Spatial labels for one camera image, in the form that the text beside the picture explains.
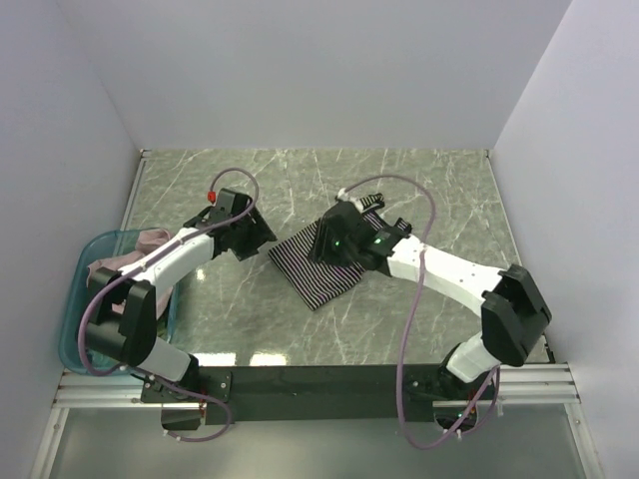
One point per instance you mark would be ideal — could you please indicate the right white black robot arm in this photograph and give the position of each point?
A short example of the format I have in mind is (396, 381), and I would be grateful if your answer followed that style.
(512, 311)

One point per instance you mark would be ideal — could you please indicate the pink tank top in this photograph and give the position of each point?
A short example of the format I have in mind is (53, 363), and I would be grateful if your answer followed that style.
(147, 242)

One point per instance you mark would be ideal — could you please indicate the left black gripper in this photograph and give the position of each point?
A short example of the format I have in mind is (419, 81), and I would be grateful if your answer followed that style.
(260, 235)

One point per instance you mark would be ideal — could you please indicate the black white striped tank top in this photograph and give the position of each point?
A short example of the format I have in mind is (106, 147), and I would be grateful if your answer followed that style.
(319, 283)

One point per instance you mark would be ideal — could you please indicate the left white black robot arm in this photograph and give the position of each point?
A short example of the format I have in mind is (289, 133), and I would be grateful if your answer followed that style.
(120, 320)

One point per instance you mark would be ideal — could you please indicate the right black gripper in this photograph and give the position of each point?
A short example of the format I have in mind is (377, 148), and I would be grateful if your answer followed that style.
(320, 248)

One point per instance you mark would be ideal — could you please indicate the teal plastic laundry basket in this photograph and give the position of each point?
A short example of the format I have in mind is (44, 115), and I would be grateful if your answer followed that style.
(105, 245)

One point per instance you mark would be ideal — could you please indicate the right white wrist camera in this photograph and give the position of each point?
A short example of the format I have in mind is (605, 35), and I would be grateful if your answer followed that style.
(344, 196)

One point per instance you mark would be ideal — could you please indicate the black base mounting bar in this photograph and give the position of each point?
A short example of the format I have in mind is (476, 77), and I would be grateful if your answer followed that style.
(279, 393)

